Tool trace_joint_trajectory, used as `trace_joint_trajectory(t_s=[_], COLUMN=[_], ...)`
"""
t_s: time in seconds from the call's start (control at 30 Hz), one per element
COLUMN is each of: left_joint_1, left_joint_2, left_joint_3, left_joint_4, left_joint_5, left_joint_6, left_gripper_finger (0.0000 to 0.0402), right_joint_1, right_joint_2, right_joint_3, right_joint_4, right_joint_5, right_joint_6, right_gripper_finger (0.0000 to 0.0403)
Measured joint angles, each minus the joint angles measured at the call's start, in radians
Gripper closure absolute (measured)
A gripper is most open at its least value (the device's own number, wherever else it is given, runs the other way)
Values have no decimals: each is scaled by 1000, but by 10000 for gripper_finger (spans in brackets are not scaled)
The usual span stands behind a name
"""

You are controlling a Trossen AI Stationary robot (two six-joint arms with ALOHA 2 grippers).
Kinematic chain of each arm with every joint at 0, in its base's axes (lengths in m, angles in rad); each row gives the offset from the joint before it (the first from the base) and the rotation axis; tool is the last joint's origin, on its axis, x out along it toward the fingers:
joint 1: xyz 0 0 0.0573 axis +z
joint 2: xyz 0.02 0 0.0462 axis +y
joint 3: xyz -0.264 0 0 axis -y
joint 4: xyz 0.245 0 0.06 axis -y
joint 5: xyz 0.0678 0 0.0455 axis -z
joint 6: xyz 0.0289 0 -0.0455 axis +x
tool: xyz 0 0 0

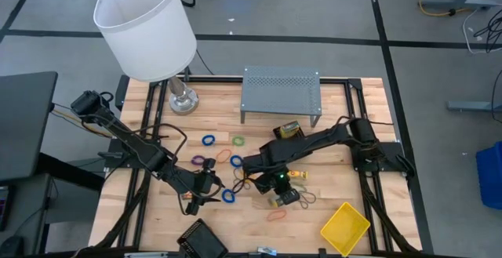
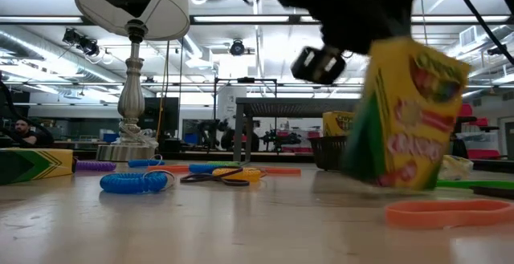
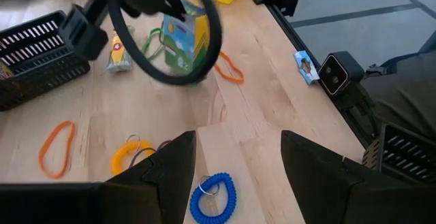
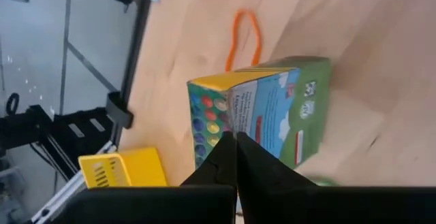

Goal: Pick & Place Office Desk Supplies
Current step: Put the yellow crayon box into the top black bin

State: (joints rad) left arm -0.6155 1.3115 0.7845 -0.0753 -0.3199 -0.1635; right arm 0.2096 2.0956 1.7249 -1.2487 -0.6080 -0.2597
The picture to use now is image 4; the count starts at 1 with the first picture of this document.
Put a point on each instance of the green blue crayon box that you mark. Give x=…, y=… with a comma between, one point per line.
x=272, y=115

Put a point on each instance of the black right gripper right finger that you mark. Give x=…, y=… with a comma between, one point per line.
x=262, y=169

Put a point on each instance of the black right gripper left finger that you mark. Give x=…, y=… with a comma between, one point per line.
x=221, y=169

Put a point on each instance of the black aluminium table frame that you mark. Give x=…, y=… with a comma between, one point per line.
x=134, y=47

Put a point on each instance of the orange rubber band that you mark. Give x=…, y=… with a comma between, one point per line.
x=234, y=33

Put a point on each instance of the silver aluminium rail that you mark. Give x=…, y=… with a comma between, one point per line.
x=68, y=193

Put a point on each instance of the yellow plastic basket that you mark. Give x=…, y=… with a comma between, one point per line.
x=143, y=169

